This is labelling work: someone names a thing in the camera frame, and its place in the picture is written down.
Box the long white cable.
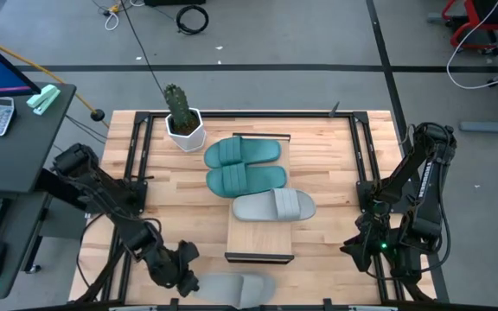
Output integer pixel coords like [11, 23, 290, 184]
[446, 0, 498, 91]

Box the white hexagonal plant pot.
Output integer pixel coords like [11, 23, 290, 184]
[164, 107, 208, 153]

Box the coiled black cable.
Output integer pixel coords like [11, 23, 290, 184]
[175, 3, 210, 35]

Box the green cactus plant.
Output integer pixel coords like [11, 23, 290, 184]
[163, 83, 195, 130]

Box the black aluminium rig frame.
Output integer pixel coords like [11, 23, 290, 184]
[75, 110, 436, 311]

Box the grey rubber slide slipper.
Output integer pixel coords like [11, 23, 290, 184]
[191, 271, 277, 310]
[231, 187, 317, 223]

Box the grey lower desk surface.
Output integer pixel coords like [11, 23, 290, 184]
[0, 189, 54, 300]

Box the wooden shelf with black legs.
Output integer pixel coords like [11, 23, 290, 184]
[224, 131, 296, 265]

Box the mint green stapler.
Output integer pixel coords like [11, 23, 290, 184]
[26, 84, 61, 117]

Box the grey stand base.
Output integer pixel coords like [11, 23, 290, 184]
[458, 112, 498, 134]

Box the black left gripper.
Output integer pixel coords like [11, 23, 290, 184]
[149, 245, 201, 300]

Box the black desk top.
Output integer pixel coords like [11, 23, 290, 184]
[0, 82, 77, 194]

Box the red and black cart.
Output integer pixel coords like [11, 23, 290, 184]
[441, 0, 498, 56]

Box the white cable with yellow plug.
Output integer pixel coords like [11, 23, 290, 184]
[103, 0, 146, 32]

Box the thin black floor cable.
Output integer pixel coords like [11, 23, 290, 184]
[118, 0, 168, 99]

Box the teal rubber slide slipper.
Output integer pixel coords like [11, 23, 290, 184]
[205, 162, 288, 199]
[203, 136, 283, 169]

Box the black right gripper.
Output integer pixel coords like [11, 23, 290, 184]
[340, 211, 405, 274]

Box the black box on floor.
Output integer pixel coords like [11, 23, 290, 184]
[144, 0, 207, 7]

